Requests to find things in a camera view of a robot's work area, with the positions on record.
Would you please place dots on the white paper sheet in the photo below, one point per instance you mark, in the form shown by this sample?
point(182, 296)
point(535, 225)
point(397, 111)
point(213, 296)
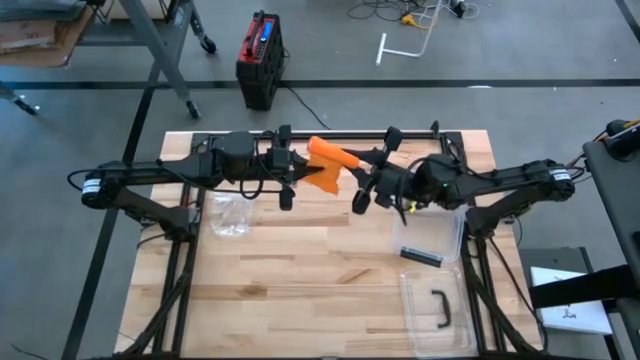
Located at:
point(575, 317)

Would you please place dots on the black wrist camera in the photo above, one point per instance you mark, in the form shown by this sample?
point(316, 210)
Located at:
point(272, 159)
point(390, 187)

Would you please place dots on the dark grey floor box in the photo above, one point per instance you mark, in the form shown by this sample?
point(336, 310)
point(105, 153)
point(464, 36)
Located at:
point(555, 257)

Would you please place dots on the black chair base leg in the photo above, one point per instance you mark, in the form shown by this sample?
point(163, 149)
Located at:
point(22, 104)

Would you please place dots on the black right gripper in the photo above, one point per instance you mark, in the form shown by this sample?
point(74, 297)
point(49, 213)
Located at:
point(392, 137)

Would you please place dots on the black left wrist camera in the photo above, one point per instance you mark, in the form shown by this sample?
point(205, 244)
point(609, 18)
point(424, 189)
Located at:
point(272, 159)

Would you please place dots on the clear plastic bag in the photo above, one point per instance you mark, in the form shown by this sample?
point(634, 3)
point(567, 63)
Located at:
point(230, 215)

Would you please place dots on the orange cloth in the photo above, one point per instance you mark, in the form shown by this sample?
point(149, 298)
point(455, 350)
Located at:
point(327, 165)

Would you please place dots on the wooden workbench with casters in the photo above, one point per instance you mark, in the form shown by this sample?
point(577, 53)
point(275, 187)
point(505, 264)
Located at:
point(155, 50)

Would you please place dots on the clear plastic bin lid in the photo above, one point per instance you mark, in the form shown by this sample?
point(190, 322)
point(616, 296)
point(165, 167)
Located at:
point(415, 310)

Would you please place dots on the black cylindrical device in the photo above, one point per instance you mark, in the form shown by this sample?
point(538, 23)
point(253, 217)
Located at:
point(625, 142)

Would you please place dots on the black plastic clamp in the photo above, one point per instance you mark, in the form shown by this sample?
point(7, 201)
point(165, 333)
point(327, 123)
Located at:
point(436, 129)

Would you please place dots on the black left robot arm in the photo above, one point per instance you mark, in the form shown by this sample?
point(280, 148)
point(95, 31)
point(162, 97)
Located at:
point(150, 172)

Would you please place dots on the white L-shaped bar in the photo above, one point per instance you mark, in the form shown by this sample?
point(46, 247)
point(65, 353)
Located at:
point(382, 50)

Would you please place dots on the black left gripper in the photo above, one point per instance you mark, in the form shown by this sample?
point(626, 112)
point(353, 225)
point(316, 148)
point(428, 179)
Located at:
point(286, 197)

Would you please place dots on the clear plastic storage bin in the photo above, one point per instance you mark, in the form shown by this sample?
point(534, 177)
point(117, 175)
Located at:
point(435, 235)

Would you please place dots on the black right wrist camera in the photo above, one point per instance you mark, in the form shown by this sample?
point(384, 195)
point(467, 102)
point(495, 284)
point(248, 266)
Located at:
point(390, 187)

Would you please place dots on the red black battery box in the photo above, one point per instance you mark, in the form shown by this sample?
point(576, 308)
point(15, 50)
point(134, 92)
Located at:
point(260, 65)

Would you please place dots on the cardboard box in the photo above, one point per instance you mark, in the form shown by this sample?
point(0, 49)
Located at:
point(30, 35)

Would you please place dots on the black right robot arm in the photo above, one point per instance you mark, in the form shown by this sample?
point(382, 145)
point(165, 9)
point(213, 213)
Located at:
point(500, 180)

